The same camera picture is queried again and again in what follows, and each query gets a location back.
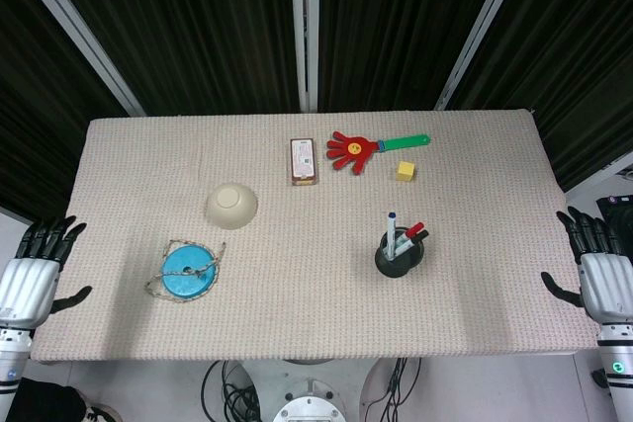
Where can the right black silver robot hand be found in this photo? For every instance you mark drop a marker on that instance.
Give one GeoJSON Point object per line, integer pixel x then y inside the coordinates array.
{"type": "Point", "coordinates": [605, 283]}

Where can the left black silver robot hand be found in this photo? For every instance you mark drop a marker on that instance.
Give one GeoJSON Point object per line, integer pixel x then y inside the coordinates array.
{"type": "Point", "coordinates": [27, 283]}

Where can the black cap white marker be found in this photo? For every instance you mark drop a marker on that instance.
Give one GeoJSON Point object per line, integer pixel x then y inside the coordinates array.
{"type": "Point", "coordinates": [421, 235]}

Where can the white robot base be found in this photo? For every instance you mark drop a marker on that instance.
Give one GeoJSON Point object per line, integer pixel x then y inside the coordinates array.
{"type": "Point", "coordinates": [309, 397]}

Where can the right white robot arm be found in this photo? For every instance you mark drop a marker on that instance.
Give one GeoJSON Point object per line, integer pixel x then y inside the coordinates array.
{"type": "Point", "coordinates": [615, 367]}

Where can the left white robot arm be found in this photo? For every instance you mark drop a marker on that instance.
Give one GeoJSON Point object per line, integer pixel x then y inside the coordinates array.
{"type": "Point", "coordinates": [12, 358]}

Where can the red cap teal marker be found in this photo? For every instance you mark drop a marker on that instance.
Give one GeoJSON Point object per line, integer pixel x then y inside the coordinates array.
{"type": "Point", "coordinates": [414, 230]}

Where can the black mesh pen holder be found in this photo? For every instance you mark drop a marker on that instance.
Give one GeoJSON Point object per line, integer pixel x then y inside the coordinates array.
{"type": "Point", "coordinates": [398, 264]}

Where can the blue cap white marker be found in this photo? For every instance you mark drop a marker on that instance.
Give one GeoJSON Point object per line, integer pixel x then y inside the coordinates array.
{"type": "Point", "coordinates": [391, 234]}

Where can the red hand clapper toy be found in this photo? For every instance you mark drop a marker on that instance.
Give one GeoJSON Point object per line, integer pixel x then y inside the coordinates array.
{"type": "Point", "coordinates": [353, 150]}

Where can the black electronic device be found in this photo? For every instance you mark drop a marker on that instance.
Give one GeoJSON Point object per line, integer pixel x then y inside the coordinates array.
{"type": "Point", "coordinates": [618, 217]}

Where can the black white shoe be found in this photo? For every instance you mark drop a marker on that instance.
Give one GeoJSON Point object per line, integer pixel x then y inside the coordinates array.
{"type": "Point", "coordinates": [101, 413]}

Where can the blue round disc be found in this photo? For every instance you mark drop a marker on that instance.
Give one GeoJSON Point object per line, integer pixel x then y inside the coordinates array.
{"type": "Point", "coordinates": [188, 274]}

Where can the beige upturned bowl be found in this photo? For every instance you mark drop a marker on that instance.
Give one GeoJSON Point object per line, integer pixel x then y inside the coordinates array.
{"type": "Point", "coordinates": [231, 205]}

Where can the yellow cube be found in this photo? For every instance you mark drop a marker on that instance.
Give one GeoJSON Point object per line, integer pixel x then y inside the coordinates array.
{"type": "Point", "coordinates": [405, 171]}

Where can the beige woven tablecloth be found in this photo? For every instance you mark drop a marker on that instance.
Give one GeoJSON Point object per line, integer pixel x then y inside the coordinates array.
{"type": "Point", "coordinates": [316, 293]}

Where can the brown rectangular carton box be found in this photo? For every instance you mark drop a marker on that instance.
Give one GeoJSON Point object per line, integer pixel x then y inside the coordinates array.
{"type": "Point", "coordinates": [302, 161]}

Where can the black curtain backdrop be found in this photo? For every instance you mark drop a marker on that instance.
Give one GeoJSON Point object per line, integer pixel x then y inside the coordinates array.
{"type": "Point", "coordinates": [198, 22]}

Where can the white metal frame post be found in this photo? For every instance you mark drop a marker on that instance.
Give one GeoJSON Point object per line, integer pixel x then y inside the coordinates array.
{"type": "Point", "coordinates": [482, 26]}
{"type": "Point", "coordinates": [304, 26]}
{"type": "Point", "coordinates": [74, 31]}

